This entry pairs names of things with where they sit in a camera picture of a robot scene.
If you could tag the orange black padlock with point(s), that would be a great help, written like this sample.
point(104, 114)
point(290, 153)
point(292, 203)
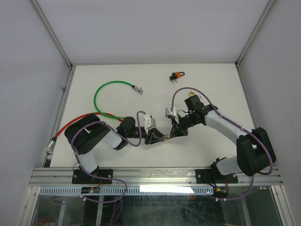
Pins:
point(176, 75)

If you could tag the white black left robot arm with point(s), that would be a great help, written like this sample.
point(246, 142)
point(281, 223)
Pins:
point(87, 132)

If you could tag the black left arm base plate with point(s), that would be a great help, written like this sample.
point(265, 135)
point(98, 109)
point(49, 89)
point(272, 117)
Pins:
point(80, 177)

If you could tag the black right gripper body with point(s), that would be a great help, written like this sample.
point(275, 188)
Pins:
point(187, 121)

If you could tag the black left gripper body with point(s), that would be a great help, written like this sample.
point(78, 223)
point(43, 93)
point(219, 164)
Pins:
point(136, 133)

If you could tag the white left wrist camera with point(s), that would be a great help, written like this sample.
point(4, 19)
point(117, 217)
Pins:
point(149, 122)

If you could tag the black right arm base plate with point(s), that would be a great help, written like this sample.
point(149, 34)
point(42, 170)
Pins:
point(212, 177)

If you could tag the green cable lock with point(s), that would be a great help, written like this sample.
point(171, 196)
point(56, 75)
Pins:
point(113, 97)

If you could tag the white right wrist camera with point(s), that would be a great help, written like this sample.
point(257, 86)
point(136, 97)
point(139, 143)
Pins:
point(170, 112)

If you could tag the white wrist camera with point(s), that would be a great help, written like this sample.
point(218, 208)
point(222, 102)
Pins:
point(170, 112)
point(149, 122)

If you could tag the aluminium mounting rail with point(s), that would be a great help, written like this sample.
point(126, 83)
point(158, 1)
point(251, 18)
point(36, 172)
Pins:
point(69, 176)

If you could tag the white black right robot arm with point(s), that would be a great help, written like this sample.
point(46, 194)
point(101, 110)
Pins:
point(254, 151)

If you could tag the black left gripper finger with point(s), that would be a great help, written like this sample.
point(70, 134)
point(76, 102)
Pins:
point(155, 134)
point(152, 139)

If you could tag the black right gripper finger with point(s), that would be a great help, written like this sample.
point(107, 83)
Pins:
point(175, 132)
point(182, 129)

